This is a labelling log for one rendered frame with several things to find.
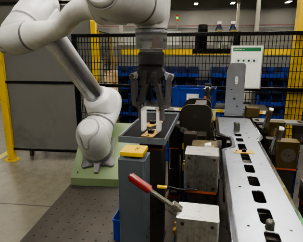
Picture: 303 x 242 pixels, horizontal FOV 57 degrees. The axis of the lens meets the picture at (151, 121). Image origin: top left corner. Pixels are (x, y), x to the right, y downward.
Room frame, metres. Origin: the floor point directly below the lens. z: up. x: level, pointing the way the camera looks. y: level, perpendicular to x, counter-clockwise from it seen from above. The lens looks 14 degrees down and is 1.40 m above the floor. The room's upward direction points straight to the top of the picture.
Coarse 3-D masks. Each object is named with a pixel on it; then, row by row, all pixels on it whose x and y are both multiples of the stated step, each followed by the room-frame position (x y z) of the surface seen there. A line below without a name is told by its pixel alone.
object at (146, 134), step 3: (150, 129) 0.82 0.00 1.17; (153, 129) 0.82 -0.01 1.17; (147, 132) 0.82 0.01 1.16; (150, 132) 0.81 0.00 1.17; (153, 132) 0.82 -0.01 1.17; (141, 135) 0.79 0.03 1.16; (144, 135) 0.79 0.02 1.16; (147, 135) 0.80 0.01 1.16; (150, 135) 0.79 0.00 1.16; (153, 135) 0.79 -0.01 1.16
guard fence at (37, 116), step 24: (0, 24) 3.54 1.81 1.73; (96, 24) 3.42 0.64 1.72; (96, 48) 3.38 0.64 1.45; (0, 72) 3.52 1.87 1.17; (24, 72) 3.51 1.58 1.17; (48, 72) 3.48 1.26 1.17; (96, 72) 3.38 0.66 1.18; (24, 96) 3.52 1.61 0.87; (48, 96) 3.48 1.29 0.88; (72, 96) 3.44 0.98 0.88; (24, 120) 3.52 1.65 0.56; (48, 120) 3.48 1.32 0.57; (72, 120) 3.44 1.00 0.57; (24, 144) 3.53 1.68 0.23; (48, 144) 3.49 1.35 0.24; (72, 144) 3.45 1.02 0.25
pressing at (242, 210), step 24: (216, 120) 1.65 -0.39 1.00; (240, 120) 1.66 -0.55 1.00; (240, 168) 0.93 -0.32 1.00; (264, 168) 0.93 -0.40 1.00; (240, 192) 0.75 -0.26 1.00; (264, 192) 0.75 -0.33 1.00; (288, 192) 0.76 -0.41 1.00; (240, 216) 0.63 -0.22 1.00; (288, 216) 0.63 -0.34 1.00; (240, 240) 0.53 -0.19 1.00; (264, 240) 0.53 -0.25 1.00; (288, 240) 0.53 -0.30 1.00
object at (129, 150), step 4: (124, 148) 0.68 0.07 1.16; (128, 148) 0.68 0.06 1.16; (132, 148) 0.68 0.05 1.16; (136, 148) 0.68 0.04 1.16; (140, 148) 0.68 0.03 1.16; (144, 148) 0.68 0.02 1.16; (120, 152) 0.66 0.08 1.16; (124, 152) 0.66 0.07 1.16; (128, 152) 0.66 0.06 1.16; (132, 152) 0.65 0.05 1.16; (136, 152) 0.65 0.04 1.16; (140, 152) 0.65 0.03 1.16; (144, 152) 0.66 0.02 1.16; (128, 156) 0.66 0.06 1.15; (132, 156) 0.65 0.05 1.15; (136, 156) 0.65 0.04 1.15; (140, 156) 0.65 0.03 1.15
